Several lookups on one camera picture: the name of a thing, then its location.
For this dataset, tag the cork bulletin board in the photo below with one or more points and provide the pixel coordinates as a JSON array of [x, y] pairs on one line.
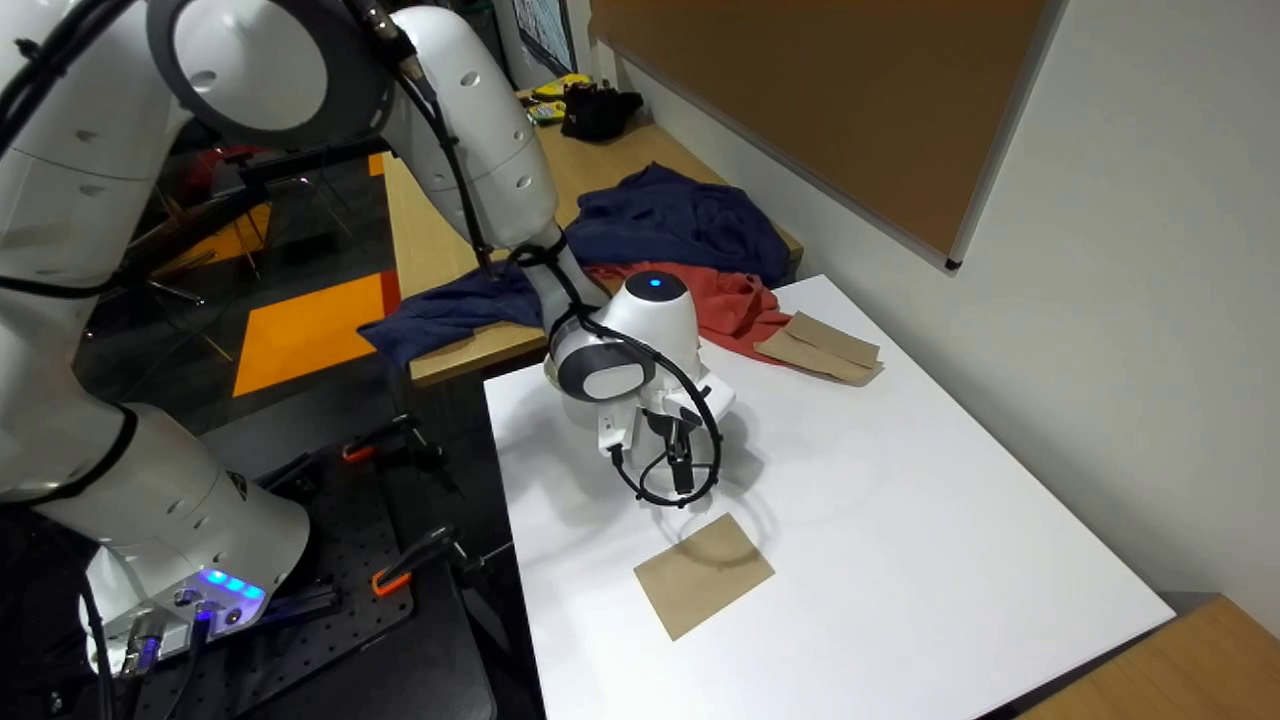
[[894, 105]]

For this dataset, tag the brown paper bag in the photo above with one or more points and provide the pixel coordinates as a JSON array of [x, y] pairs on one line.
[[820, 348]]

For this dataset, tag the red cloth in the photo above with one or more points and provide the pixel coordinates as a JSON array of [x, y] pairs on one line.
[[726, 306]]

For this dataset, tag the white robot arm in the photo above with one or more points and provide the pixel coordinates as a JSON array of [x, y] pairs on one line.
[[134, 130]]

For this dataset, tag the black orange clamp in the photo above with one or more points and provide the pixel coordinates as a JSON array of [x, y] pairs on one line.
[[392, 437], [398, 573]]

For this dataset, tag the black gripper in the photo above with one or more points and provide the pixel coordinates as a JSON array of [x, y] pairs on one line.
[[672, 441]]

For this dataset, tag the black yellow tool pile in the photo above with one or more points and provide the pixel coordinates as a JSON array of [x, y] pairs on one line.
[[583, 111]]

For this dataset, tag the black orange clamp lower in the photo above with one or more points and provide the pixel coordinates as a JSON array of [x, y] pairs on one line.
[[398, 573]]

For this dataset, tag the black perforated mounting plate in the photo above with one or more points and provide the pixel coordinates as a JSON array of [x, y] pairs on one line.
[[242, 654]]

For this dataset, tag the orange floor mat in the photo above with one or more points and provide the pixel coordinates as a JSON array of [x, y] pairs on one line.
[[308, 334]]

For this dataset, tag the brown cardboard piece near bowl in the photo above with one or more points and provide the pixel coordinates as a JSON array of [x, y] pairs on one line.
[[701, 573]]

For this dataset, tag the black orange clamp upper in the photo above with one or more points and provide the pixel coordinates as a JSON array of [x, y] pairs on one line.
[[392, 437]]

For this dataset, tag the wooden table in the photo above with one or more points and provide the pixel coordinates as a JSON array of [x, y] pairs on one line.
[[1204, 665]]

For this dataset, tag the small blue cloth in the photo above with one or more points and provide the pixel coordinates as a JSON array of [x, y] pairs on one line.
[[456, 309]]

